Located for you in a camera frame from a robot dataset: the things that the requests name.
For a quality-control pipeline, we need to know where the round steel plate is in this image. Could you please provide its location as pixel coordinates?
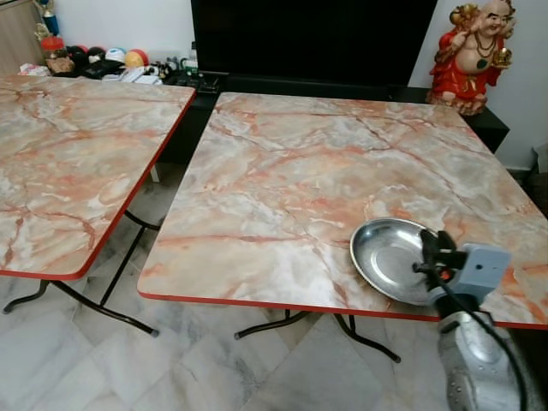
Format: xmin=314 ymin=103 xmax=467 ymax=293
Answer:
xmin=349 ymin=217 xmax=448 ymax=307

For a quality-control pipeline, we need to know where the wooden cabinet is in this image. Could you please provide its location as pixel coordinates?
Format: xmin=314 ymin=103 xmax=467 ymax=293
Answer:
xmin=0 ymin=0 xmax=45 ymax=74

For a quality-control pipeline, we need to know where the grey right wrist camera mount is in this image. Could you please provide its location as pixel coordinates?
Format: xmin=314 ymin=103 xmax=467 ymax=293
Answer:
xmin=437 ymin=243 xmax=513 ymax=304

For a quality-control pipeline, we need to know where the red lidded jar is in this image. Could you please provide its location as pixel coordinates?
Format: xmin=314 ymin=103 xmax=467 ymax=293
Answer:
xmin=40 ymin=34 xmax=77 ymax=75

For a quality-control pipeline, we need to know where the red laughing Buddha statue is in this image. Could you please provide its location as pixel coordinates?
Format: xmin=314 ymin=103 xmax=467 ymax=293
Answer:
xmin=427 ymin=0 xmax=517 ymax=117

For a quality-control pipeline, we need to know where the black television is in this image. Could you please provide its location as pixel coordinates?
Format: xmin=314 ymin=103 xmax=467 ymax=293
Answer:
xmin=189 ymin=0 xmax=438 ymax=87

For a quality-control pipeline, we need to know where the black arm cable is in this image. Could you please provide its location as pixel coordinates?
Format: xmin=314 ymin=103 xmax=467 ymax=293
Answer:
xmin=414 ymin=261 xmax=530 ymax=411

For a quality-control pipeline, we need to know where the black television console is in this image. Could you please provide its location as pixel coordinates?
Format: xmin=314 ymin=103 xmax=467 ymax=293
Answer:
xmin=159 ymin=72 xmax=511 ymax=165

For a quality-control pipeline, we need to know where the white and blue ball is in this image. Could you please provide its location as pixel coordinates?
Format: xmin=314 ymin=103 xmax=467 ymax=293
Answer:
xmin=104 ymin=46 xmax=128 ymax=66

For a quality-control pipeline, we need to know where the marble top folding table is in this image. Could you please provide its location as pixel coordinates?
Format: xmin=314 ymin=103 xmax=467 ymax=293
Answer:
xmin=137 ymin=91 xmax=548 ymax=364
xmin=0 ymin=73 xmax=197 ymax=337

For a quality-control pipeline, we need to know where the black power strip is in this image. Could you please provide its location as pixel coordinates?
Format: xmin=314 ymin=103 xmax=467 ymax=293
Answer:
xmin=163 ymin=68 xmax=225 ymax=93

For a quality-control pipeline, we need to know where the orange ball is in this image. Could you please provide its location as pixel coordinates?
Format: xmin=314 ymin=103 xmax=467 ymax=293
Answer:
xmin=125 ymin=49 xmax=150 ymax=69

